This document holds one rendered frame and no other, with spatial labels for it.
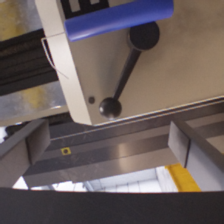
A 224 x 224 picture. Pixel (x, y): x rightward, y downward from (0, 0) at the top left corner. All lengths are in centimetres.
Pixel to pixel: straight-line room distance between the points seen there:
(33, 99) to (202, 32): 92
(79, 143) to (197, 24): 92
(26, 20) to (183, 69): 89
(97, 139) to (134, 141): 23
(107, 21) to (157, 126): 89
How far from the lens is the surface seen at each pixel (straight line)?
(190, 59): 29
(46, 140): 17
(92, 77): 26
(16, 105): 111
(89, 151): 109
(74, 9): 28
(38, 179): 132
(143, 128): 102
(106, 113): 23
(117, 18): 20
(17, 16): 107
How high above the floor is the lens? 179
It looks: 4 degrees up
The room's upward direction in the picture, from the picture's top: 103 degrees counter-clockwise
